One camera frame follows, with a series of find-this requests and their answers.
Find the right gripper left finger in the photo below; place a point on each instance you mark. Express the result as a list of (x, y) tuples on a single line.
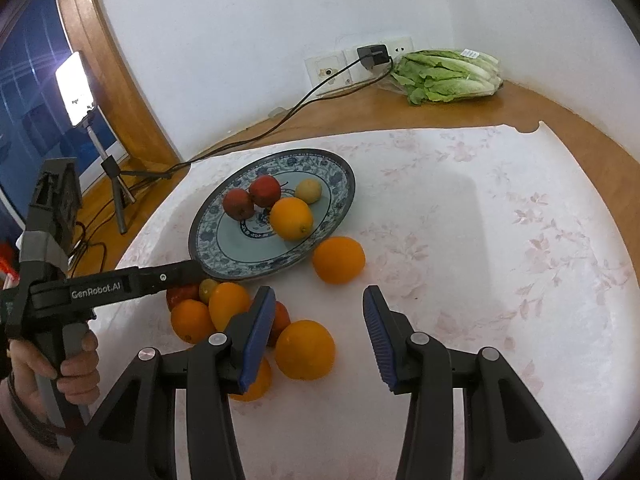
[(224, 363)]

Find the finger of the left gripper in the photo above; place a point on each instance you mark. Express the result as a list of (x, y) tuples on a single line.
[(153, 279)]

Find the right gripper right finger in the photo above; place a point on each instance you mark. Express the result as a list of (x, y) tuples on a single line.
[(507, 435)]

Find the green-brown fruit pile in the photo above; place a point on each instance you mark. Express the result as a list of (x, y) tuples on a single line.
[(206, 289)]

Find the oval orange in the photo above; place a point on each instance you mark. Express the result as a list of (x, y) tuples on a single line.
[(226, 301)]

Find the red apple pile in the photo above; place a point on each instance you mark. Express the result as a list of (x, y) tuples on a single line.
[(238, 204), (175, 295)]

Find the small orange edge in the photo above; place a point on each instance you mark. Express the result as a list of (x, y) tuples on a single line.
[(259, 387)]

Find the dark red apple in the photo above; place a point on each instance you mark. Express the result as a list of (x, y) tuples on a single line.
[(280, 322)]

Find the red apple with stem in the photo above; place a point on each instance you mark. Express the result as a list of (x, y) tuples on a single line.
[(265, 191)]

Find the large front orange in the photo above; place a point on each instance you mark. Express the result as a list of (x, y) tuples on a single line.
[(291, 219)]

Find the large orange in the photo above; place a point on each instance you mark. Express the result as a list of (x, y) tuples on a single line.
[(291, 219), (305, 350)]

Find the yellow-green fruit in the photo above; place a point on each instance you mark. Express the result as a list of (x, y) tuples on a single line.
[(309, 191)]

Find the small orange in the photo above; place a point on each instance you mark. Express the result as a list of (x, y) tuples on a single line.
[(338, 260)]

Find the blue patterned ceramic plate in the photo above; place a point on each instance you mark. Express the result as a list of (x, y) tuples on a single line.
[(233, 251)]

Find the black tripod stand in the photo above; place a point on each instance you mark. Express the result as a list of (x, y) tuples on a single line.
[(122, 195)]

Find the bright led light panel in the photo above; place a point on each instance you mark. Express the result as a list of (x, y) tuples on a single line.
[(73, 85)]

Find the black power adapter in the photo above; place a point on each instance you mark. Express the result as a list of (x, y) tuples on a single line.
[(373, 55)]

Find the bagged green lettuce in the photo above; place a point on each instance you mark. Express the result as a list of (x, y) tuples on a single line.
[(444, 76)]

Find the white wall socket panel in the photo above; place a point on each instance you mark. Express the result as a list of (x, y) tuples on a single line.
[(337, 71)]

